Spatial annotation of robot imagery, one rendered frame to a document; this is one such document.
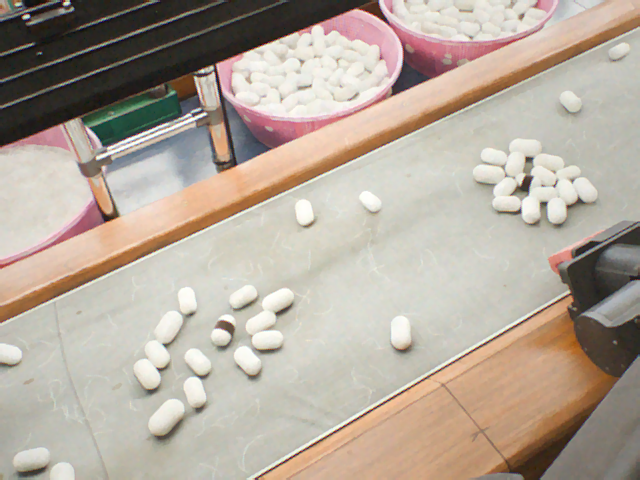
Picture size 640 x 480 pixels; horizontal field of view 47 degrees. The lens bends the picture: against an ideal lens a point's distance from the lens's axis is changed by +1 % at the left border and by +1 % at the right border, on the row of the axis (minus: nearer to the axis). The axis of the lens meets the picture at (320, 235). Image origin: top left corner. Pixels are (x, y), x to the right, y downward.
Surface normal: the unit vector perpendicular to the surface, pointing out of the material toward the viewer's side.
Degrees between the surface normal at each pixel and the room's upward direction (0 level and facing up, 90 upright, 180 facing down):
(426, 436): 0
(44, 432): 0
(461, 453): 0
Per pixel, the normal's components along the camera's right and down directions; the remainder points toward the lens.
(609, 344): -0.84, 0.47
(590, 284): 0.33, 0.07
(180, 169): -0.07, -0.66
